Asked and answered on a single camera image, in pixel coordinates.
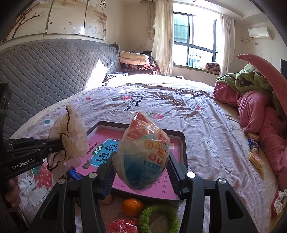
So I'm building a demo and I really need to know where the cream hair scrunchie bag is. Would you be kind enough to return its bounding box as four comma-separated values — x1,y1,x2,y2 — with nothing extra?
47,105,88,176

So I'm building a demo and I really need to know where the orange tangerine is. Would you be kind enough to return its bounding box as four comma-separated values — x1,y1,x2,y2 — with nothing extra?
121,199,143,217

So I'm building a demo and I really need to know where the red white toy ball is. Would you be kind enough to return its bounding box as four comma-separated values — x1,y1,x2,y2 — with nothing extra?
106,218,139,233

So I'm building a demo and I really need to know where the blue pink toy ball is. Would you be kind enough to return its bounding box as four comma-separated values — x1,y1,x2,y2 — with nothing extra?
112,112,170,193

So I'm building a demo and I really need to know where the green fuzzy ring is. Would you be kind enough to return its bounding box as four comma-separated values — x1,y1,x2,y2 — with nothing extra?
138,204,180,233

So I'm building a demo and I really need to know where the blue cookie snack packet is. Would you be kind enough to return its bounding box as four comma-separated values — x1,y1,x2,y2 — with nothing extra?
67,169,84,180

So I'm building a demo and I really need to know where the person's left hand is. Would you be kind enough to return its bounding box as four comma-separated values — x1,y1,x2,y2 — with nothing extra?
5,177,20,208

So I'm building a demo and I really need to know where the pink strawberry bear bedsheet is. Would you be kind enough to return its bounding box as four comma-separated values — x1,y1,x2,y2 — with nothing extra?
12,75,278,232

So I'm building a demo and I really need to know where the dark shallow box pink bottom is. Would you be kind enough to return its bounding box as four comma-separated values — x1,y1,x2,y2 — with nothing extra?
76,121,179,201

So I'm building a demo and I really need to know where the yellow biscuit packet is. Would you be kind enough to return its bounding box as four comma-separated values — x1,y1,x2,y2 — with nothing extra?
247,132,260,141
247,148,265,171

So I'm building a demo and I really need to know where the grey quilted headboard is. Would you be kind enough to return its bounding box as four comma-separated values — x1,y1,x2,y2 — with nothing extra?
1,39,120,139

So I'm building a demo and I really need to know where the blue candy wrapper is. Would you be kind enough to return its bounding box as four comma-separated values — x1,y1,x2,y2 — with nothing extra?
248,138,259,151

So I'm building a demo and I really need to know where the white red scrunchie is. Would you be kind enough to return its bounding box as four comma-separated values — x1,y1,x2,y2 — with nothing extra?
271,189,287,218

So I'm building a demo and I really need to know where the pink quilt pile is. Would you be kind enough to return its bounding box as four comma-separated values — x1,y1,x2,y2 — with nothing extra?
213,54,286,190

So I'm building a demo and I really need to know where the folded cloth on windowsill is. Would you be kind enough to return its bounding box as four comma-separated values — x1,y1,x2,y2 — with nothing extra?
205,62,220,75

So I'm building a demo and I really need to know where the green blanket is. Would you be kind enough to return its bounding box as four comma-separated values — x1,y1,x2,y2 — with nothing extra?
215,64,285,116

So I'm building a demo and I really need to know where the folded blankets stack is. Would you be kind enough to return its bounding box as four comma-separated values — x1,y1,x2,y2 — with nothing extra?
119,51,161,75

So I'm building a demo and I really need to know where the black television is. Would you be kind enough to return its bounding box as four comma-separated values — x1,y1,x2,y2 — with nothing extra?
280,59,287,80

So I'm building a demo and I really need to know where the cream curtain right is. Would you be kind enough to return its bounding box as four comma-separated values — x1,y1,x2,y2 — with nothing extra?
219,14,236,76

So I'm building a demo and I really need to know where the cream curtain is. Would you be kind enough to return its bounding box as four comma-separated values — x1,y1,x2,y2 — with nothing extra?
148,1,174,76
219,14,236,76

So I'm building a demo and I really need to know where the white air conditioner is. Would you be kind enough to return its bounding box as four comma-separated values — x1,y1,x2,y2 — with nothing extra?
248,27,272,39

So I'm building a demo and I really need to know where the cream curtain left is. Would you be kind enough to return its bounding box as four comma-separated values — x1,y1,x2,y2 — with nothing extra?
148,1,174,76

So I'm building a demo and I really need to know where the cherry tree wall painting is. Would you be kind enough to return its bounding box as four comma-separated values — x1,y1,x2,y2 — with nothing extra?
1,0,107,42

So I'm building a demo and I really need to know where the window with dark frame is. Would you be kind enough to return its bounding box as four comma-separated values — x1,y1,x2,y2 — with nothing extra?
172,12,217,69

